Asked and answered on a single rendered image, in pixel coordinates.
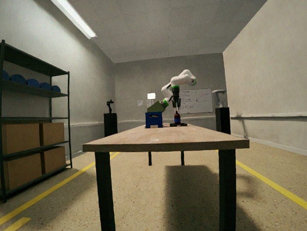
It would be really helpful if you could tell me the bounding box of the brown glass bottle with blue band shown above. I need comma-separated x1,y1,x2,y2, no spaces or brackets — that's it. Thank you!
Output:
174,111,181,124

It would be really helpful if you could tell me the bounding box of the blue plastic crate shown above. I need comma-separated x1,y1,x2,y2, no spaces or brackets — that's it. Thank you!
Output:
145,112,163,128

